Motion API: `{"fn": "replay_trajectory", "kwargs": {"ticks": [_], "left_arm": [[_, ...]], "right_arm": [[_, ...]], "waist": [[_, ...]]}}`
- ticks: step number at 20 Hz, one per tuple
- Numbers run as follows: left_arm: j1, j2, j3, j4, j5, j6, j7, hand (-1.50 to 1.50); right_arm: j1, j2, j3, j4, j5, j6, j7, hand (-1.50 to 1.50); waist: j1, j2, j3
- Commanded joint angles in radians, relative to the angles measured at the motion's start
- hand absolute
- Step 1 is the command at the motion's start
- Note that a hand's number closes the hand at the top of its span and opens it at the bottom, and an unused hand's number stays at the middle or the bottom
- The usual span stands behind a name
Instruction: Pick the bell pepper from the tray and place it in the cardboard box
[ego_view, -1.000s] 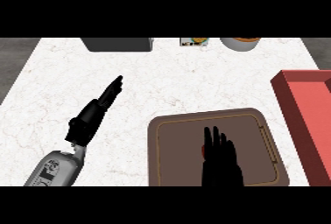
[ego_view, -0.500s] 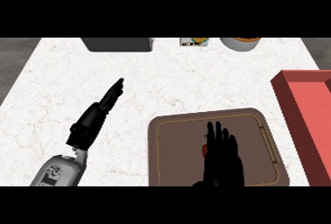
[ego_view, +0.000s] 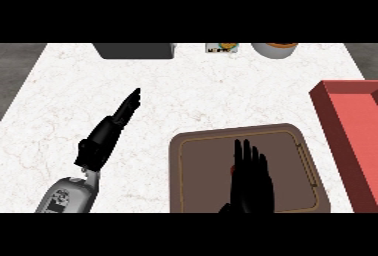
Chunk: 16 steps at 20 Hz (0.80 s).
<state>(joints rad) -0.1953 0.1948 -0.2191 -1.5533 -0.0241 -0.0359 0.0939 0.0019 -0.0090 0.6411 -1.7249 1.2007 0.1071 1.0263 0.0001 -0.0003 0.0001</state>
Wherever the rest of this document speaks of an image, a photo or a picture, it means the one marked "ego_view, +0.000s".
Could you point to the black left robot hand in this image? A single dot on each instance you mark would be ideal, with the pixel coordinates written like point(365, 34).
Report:
point(105, 133)

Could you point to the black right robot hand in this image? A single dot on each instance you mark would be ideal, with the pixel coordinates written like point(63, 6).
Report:
point(252, 180)

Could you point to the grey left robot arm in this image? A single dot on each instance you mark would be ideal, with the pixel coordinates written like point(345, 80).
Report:
point(69, 195)

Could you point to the red bell pepper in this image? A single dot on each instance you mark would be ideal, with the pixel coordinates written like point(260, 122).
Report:
point(232, 169)

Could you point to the brown tray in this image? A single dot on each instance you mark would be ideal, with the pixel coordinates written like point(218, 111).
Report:
point(207, 173)

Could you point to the red cardboard box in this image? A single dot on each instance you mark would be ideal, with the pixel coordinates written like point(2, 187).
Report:
point(352, 133)

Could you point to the small printed box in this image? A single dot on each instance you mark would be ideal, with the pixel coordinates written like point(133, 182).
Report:
point(222, 47)

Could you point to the dark grey appliance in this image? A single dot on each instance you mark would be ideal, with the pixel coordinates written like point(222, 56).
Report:
point(135, 50)

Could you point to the grey pot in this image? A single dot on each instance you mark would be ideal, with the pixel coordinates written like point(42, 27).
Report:
point(275, 50)

